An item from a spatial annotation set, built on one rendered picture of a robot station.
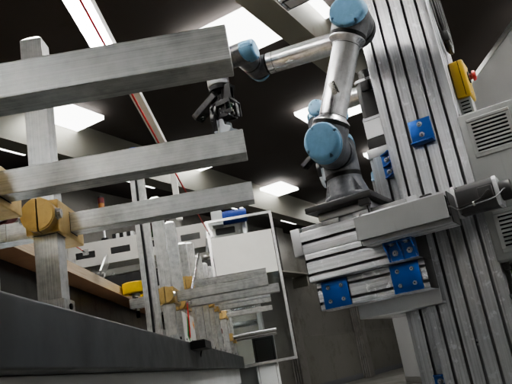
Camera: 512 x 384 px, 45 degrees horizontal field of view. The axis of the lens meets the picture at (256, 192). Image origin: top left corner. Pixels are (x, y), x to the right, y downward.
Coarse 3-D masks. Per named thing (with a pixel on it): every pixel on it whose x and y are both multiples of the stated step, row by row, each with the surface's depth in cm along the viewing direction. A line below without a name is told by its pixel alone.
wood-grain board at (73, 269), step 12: (0, 252) 117; (12, 252) 118; (24, 252) 120; (24, 264) 130; (72, 264) 148; (72, 276) 150; (84, 276) 155; (96, 276) 167; (84, 288) 169; (96, 288) 172; (108, 288) 177; (120, 288) 192; (120, 300) 202; (144, 312) 243
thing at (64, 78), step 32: (192, 32) 47; (224, 32) 47; (0, 64) 47; (32, 64) 46; (64, 64) 46; (96, 64) 46; (128, 64) 46; (160, 64) 46; (192, 64) 46; (224, 64) 47; (0, 96) 46; (32, 96) 46; (64, 96) 47; (96, 96) 48
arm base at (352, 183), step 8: (328, 176) 199; (336, 176) 196; (344, 176) 195; (352, 176) 196; (360, 176) 198; (328, 184) 199; (336, 184) 195; (344, 184) 194; (352, 184) 194; (360, 184) 195; (328, 192) 199; (336, 192) 194; (344, 192) 192; (352, 192) 192; (328, 200) 196
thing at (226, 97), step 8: (216, 88) 208; (224, 88) 208; (232, 88) 209; (224, 96) 207; (232, 96) 208; (216, 104) 206; (224, 104) 205; (232, 104) 207; (216, 112) 206; (224, 112) 206; (232, 112) 206; (240, 112) 209; (224, 120) 210; (232, 120) 210
